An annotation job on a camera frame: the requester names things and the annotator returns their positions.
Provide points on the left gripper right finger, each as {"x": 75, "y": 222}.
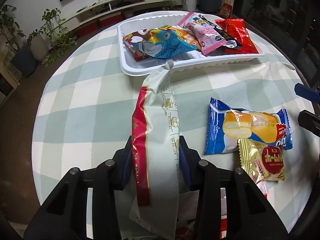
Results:
{"x": 189, "y": 159}

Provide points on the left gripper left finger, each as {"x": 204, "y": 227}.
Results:
{"x": 123, "y": 160}

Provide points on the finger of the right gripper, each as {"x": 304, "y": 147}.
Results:
{"x": 307, "y": 93}
{"x": 310, "y": 122}

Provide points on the white red long snack bag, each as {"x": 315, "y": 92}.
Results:
{"x": 155, "y": 155}

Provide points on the blue cake snack packet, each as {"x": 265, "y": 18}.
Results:
{"x": 227, "y": 125}

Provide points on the gold biscuit packet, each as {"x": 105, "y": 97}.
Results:
{"x": 262, "y": 162}

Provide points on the pink cartoon snack packet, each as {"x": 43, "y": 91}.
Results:
{"x": 208, "y": 38}

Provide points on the orange snack packet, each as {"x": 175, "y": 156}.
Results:
{"x": 185, "y": 35}

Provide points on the pale pink snack packet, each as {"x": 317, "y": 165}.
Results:
{"x": 187, "y": 205}

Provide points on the checkered tablecloth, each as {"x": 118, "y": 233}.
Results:
{"x": 85, "y": 116}

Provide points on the black snack packet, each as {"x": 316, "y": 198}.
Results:
{"x": 232, "y": 43}

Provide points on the blue fish snack bag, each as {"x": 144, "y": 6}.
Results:
{"x": 156, "y": 43}

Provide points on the red storage box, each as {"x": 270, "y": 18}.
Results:
{"x": 110, "y": 19}
{"x": 86, "y": 29}

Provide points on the potted plant white pot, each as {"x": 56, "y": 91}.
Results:
{"x": 56, "y": 33}

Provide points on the white tv cabinet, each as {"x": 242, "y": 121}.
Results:
{"x": 103, "y": 8}

